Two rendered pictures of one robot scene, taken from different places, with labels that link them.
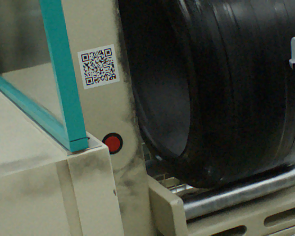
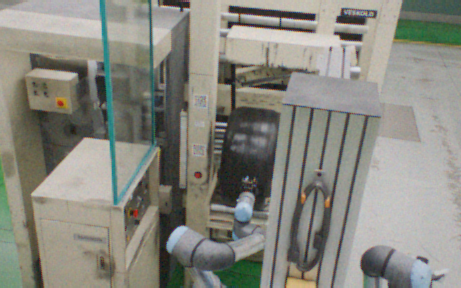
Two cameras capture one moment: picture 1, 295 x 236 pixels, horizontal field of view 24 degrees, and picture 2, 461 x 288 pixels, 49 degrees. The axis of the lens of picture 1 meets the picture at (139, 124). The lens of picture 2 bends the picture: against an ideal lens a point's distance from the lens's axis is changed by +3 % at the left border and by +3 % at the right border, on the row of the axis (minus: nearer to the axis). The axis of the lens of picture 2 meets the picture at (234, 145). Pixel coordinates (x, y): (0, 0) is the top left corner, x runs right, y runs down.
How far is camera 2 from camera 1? 1.67 m
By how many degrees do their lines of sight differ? 26
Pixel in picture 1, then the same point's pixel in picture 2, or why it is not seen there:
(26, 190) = (101, 208)
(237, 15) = (236, 159)
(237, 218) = (229, 218)
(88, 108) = (192, 161)
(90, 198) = (116, 215)
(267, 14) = (247, 163)
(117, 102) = (202, 163)
